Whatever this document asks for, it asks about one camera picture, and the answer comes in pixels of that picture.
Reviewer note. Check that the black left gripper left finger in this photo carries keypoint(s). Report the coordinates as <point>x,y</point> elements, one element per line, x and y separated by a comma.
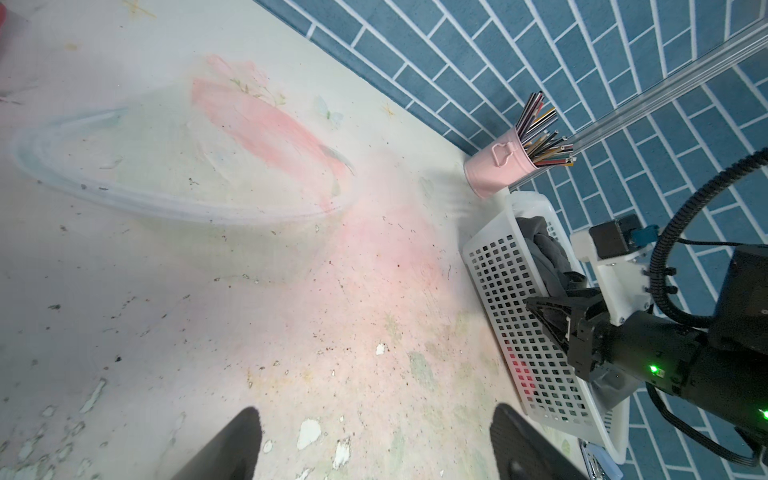
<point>232,454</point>

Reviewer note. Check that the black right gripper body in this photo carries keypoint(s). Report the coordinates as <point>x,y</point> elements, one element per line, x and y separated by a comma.
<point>578,324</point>

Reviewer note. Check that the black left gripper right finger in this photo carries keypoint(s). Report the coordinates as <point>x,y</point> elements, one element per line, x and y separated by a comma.
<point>521,452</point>

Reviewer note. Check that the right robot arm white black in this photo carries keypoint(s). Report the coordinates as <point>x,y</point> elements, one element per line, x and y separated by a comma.
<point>721,370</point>

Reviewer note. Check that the dark grey shirt in basket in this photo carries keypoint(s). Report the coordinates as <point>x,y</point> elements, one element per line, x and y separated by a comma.
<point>550,259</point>

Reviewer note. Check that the magenta shirt in basket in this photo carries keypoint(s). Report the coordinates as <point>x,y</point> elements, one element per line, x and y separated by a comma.
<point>523,377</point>

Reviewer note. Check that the white perforated plastic basket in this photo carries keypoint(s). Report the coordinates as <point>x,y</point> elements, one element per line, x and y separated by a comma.
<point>504,275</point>

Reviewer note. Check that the pink metal pencil cup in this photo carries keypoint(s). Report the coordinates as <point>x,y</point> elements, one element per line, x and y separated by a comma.
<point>502,163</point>

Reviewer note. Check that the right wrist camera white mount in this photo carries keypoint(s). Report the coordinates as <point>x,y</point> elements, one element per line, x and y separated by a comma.
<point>618,252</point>

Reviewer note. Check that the aluminium corner post right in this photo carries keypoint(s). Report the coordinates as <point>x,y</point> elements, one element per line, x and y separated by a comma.
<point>695,74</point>

